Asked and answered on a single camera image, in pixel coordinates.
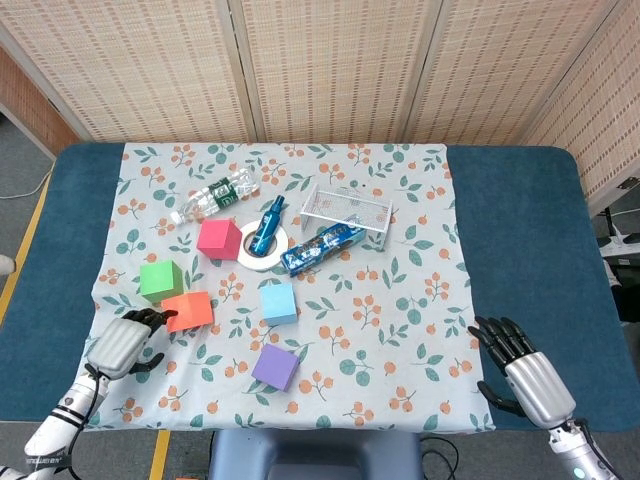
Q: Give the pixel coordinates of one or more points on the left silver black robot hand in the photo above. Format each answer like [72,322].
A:
[117,347]

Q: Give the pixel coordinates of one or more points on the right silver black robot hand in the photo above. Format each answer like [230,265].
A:
[540,385]

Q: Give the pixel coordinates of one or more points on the green foam cube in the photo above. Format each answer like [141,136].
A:
[160,282]

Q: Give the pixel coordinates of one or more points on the orange cube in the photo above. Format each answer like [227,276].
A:
[192,310]

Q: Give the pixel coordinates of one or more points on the pink cube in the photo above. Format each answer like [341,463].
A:
[217,240]

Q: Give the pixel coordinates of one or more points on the purple cube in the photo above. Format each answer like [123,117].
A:
[275,367]

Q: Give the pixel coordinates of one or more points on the light blue cube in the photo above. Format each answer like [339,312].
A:
[277,305]

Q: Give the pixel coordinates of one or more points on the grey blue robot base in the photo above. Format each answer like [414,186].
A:
[315,455]

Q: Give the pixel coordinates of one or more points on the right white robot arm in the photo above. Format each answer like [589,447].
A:
[575,455]

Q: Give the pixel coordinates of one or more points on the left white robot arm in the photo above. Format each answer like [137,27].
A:
[55,425]

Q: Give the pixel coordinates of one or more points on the black equipment stand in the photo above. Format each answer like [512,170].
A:
[620,280]

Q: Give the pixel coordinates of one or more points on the white tape roll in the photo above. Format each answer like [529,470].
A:
[250,261]

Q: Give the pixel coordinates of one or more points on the dark blue table cover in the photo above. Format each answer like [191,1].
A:
[525,225]

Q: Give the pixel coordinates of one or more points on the floral patterned tablecloth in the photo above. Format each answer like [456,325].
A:
[375,325]

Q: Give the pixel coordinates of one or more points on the clear bottle with green label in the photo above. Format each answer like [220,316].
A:
[220,197]

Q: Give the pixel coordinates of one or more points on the blue spray bottle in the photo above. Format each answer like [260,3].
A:
[265,227]

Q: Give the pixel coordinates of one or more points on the blue cookie box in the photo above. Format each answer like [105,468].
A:
[320,250]

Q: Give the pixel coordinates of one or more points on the woven bamboo folding screen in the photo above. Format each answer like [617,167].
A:
[325,65]

